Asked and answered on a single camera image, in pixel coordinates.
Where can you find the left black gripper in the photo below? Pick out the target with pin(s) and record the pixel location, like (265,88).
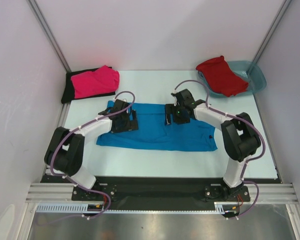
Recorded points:
(131,125)

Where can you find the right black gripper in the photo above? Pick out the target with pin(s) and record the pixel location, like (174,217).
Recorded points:
(170,109)

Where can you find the blue t shirt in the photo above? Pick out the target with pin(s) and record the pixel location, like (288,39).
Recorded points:
(154,134)

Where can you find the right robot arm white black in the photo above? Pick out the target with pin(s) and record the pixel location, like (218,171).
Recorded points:
(240,137)

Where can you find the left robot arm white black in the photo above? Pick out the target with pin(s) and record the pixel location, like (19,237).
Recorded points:
(65,152)

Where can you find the pink folded t shirt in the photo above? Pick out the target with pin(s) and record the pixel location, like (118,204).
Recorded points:
(103,81)

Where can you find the red t shirt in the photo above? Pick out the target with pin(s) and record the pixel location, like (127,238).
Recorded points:
(220,77)

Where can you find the black folded t shirt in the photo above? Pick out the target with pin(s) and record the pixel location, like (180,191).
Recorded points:
(68,93)

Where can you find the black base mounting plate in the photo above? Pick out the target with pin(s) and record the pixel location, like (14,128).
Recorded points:
(166,194)

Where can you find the teal plastic basin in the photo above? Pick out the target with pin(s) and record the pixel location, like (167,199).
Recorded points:
(250,73)

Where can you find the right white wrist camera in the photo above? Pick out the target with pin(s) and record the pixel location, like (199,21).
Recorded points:
(175,94)

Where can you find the white slotted cable duct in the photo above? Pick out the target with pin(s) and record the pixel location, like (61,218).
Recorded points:
(87,208)

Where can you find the left aluminium corner post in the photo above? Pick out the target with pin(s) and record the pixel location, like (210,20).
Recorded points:
(39,15)

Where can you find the aluminium corner post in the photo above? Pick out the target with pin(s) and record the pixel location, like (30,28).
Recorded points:
(272,29)
(39,15)

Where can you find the right aluminium corner post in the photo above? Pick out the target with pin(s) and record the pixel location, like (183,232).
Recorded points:
(272,29)

